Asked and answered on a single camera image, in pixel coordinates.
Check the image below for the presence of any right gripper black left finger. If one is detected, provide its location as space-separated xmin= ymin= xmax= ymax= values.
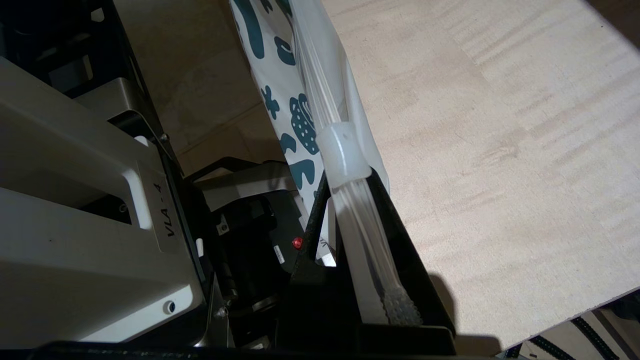
xmin=280 ymin=175 xmax=362 ymax=342

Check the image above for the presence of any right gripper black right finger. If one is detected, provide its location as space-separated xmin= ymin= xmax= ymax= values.
xmin=367 ymin=172 xmax=457 ymax=337

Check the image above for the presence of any white horse-print zip pouch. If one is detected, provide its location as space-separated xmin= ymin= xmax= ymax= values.
xmin=230 ymin=0 xmax=431 ymax=326

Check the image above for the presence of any black white robot base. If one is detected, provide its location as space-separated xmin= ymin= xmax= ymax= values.
xmin=185 ymin=157 xmax=321 ymax=346

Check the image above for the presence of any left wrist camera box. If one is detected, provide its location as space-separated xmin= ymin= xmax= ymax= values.
xmin=0 ymin=55 xmax=206 ymax=346

